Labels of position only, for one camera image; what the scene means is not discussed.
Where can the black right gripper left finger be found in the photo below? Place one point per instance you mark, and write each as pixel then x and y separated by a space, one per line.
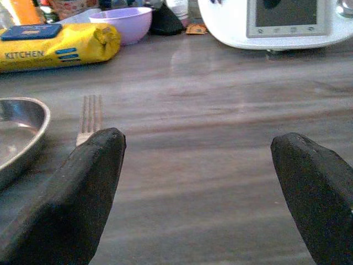
pixel 69 198

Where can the patterned food package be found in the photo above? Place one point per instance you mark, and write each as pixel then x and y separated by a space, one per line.
pixel 73 7

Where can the white container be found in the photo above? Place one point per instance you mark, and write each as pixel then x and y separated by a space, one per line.
pixel 177 8

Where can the silver metal plate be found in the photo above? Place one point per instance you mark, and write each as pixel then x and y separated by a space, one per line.
pixel 19 135

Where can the black cloth object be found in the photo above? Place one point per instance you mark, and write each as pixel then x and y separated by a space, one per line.
pixel 165 22

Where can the small orange sachet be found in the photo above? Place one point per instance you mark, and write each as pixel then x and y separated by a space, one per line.
pixel 195 29

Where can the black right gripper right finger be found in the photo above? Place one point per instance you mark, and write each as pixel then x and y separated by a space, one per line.
pixel 317 187

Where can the yellow kitchen wipes pack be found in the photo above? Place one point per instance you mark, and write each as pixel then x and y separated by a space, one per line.
pixel 58 47

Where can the silver metal fork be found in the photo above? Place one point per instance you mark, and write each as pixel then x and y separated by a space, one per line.
pixel 89 118

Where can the white kitchen appliance with screen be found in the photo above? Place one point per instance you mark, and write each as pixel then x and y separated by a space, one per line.
pixel 275 25

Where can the orange bottle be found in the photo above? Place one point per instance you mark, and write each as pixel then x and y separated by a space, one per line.
pixel 24 11

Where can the lilac plastic bowl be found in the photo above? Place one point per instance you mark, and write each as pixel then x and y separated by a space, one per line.
pixel 125 23

